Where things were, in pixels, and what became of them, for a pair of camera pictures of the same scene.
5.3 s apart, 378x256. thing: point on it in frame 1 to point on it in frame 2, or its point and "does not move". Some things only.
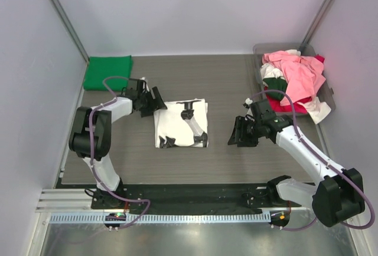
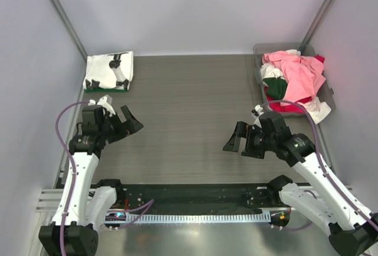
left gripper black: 152,102 to 117,127
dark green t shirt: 279,84 does not move
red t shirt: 275,104 does not move
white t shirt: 168,122 to 113,71
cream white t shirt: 318,112 does not move
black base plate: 187,195 does not move
